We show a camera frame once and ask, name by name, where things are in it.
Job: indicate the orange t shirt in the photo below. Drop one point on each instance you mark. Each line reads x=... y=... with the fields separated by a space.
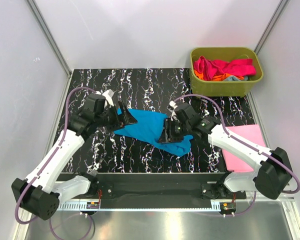
x=215 y=78

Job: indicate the black marble pattern mat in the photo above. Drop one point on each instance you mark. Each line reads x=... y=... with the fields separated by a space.
x=135 y=149

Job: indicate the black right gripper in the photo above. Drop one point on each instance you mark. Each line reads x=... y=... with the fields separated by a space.
x=168 y=136

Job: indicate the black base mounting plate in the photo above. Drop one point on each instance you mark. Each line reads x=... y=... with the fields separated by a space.
x=188 y=188

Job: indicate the white slotted cable duct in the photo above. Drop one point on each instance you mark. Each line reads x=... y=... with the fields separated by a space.
x=108 y=206

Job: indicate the olive green plastic bin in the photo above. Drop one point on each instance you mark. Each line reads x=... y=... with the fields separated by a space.
x=224 y=88

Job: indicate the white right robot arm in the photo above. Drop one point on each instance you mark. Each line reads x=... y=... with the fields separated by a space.
x=271 y=168

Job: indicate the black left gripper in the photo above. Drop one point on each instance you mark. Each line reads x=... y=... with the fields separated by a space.
x=127 y=117

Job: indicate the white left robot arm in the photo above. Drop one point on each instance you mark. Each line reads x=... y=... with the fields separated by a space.
x=38 y=193

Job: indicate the blue t shirt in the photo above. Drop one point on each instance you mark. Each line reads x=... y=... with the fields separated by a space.
x=149 y=128

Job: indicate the grey t shirt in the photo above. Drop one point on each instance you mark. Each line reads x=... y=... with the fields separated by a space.
x=233 y=78

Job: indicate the magenta t shirt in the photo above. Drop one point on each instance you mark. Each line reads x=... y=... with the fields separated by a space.
x=237 y=67

